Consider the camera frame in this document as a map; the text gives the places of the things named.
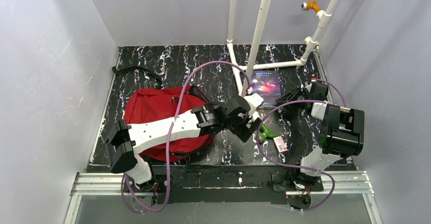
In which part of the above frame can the dark purple galaxy book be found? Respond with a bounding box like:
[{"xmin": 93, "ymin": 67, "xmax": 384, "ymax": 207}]
[{"xmin": 251, "ymin": 71, "xmax": 281, "ymax": 108}]

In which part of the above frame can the red student backpack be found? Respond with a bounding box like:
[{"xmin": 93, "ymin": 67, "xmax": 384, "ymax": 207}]
[{"xmin": 124, "ymin": 85, "xmax": 215, "ymax": 162}]

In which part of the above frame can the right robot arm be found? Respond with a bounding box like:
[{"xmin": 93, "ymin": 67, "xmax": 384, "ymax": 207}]
[{"xmin": 269, "ymin": 78, "xmax": 364, "ymax": 192}]

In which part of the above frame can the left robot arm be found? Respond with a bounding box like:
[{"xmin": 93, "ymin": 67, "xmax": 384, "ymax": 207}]
[{"xmin": 105, "ymin": 93, "xmax": 264, "ymax": 184}]

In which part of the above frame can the small red white card box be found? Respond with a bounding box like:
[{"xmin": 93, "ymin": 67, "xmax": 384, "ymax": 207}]
[{"xmin": 272, "ymin": 136, "xmax": 288, "ymax": 153}]

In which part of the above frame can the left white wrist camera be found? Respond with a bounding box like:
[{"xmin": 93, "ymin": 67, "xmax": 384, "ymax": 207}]
[{"xmin": 243, "ymin": 93, "xmax": 264, "ymax": 112}]

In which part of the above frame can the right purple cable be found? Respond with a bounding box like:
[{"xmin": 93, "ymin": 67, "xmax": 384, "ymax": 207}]
[{"xmin": 256, "ymin": 78, "xmax": 347, "ymax": 213}]

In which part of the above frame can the purple cable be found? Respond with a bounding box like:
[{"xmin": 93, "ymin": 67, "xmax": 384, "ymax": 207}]
[
  {"xmin": 120, "ymin": 60, "xmax": 253, "ymax": 214},
  {"xmin": 256, "ymin": 78, "xmax": 347, "ymax": 213}
]

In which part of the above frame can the white PVC pipe frame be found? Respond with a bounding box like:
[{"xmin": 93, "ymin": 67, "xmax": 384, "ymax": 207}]
[{"xmin": 226, "ymin": 0, "xmax": 341, "ymax": 75}]

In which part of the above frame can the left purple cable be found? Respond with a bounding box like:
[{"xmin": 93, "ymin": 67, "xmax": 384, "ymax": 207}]
[{"xmin": 120, "ymin": 60, "xmax": 253, "ymax": 214}]

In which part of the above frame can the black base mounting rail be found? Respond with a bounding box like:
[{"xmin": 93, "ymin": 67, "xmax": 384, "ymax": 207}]
[{"xmin": 71, "ymin": 163, "xmax": 375, "ymax": 206}]

